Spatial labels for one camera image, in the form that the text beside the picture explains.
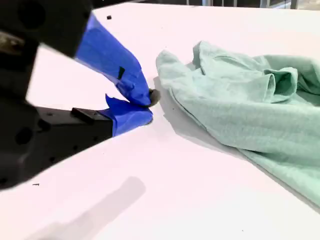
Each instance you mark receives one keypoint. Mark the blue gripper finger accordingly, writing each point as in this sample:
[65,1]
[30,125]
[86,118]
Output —
[130,117]
[110,57]

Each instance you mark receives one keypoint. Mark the pale green T-shirt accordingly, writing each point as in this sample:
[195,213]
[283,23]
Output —
[237,105]

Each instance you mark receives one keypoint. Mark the tiny black crumb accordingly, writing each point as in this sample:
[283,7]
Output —
[108,17]

